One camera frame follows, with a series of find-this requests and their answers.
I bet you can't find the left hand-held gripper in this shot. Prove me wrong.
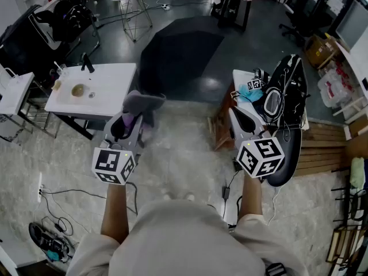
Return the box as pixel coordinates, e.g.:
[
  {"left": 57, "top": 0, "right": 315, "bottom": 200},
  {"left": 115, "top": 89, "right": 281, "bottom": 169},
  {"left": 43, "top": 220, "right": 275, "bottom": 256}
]
[{"left": 91, "top": 110, "right": 145, "bottom": 186}]

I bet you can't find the black umbrella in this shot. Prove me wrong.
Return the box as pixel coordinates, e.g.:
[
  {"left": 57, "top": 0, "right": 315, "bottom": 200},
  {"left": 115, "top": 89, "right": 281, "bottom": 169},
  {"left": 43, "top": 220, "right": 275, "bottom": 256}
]
[{"left": 140, "top": 15, "right": 225, "bottom": 98}]

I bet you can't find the brown round soap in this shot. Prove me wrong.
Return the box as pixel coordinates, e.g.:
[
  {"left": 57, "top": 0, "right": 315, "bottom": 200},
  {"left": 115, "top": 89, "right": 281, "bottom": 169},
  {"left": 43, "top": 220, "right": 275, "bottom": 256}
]
[{"left": 71, "top": 83, "right": 86, "bottom": 98}]

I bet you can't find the black cantilever chair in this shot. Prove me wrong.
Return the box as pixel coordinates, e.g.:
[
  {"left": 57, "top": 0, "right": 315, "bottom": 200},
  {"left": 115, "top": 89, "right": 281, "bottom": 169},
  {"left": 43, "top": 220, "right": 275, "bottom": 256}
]
[{"left": 53, "top": 0, "right": 101, "bottom": 59}]

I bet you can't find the black gear bundle with cables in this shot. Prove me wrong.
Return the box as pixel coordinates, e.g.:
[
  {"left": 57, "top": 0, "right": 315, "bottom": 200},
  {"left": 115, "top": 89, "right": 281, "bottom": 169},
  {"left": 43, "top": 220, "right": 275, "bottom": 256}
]
[{"left": 28, "top": 222, "right": 76, "bottom": 263}]

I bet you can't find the wooden slat pallet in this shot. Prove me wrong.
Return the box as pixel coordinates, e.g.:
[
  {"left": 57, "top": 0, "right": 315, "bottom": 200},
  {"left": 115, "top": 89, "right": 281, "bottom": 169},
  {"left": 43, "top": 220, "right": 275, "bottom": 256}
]
[{"left": 293, "top": 121, "right": 350, "bottom": 178}]

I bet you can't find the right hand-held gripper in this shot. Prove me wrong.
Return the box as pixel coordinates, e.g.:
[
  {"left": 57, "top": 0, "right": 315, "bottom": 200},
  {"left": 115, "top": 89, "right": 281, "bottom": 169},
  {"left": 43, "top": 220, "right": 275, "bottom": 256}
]
[{"left": 229, "top": 105, "right": 286, "bottom": 179}]

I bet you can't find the open labelled cardboard box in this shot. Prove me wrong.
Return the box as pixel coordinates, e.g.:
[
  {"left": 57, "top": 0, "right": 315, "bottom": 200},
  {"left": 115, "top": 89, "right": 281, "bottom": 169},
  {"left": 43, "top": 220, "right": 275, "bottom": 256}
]
[{"left": 304, "top": 34, "right": 342, "bottom": 68}]

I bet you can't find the glass cup with toothbrush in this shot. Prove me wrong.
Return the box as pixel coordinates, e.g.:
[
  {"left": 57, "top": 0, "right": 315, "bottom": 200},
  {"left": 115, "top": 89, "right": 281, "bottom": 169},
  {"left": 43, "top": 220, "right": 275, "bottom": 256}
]
[{"left": 53, "top": 61, "right": 70, "bottom": 77}]

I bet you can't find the plain brown cardboard box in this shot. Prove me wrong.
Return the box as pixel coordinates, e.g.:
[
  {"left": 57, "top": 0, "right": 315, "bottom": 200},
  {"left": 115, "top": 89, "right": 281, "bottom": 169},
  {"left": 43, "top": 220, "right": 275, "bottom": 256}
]
[{"left": 344, "top": 139, "right": 368, "bottom": 160}]

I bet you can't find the water bottle pack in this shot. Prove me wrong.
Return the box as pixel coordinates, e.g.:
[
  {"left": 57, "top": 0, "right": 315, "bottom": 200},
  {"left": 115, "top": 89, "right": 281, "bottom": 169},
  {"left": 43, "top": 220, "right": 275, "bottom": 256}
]
[
  {"left": 317, "top": 69, "right": 350, "bottom": 109},
  {"left": 333, "top": 60, "right": 354, "bottom": 83}
]

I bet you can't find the black office chair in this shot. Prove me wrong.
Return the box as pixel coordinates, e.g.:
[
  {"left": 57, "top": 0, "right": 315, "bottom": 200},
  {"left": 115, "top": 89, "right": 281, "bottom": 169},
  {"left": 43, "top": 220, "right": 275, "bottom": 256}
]
[{"left": 278, "top": 9, "right": 320, "bottom": 47}]

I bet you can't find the person's white shirt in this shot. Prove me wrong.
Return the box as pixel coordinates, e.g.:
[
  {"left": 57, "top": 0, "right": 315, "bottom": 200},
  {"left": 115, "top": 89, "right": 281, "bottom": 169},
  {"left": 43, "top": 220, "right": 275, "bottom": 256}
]
[{"left": 66, "top": 199, "right": 310, "bottom": 276}]

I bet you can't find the white sink basin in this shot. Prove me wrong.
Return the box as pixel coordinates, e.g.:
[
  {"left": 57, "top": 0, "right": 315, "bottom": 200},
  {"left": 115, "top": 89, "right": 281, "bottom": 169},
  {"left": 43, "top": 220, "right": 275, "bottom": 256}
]
[{"left": 44, "top": 63, "right": 137, "bottom": 140}]

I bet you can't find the idle gripper device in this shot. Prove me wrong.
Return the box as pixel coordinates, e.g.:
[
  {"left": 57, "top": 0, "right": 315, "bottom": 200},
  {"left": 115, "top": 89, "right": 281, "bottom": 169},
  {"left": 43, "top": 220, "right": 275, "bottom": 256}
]
[{"left": 247, "top": 67, "right": 271, "bottom": 93}]

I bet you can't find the grey and purple cloth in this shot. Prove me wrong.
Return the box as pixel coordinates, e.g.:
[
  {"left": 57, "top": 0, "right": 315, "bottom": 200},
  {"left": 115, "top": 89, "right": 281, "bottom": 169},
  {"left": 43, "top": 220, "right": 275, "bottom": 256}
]
[{"left": 122, "top": 90, "right": 167, "bottom": 140}]

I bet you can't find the black faucet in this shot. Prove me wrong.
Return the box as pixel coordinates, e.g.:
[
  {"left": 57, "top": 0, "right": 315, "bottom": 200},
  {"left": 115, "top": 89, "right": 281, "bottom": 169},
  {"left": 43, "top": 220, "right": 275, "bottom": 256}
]
[{"left": 80, "top": 52, "right": 95, "bottom": 74}]

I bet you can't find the black metal rack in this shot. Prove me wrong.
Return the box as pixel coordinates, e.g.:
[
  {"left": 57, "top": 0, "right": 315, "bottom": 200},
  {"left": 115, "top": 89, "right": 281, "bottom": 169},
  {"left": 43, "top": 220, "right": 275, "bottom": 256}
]
[{"left": 326, "top": 165, "right": 368, "bottom": 273}]

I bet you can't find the person's left forearm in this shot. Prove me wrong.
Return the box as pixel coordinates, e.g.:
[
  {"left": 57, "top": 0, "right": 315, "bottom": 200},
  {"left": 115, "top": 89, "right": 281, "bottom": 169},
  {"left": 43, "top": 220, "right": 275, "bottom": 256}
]
[{"left": 100, "top": 182, "right": 130, "bottom": 244}]

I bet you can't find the computer monitor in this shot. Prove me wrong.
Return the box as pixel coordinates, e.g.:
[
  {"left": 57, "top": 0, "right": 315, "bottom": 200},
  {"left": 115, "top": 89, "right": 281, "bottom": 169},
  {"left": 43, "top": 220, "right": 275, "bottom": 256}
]
[{"left": 335, "top": 0, "right": 368, "bottom": 51}]

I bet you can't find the person's right forearm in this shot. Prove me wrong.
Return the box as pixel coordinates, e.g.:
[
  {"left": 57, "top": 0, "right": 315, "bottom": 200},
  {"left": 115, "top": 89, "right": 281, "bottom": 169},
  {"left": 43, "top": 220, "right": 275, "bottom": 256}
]
[{"left": 237, "top": 173, "right": 265, "bottom": 223}]

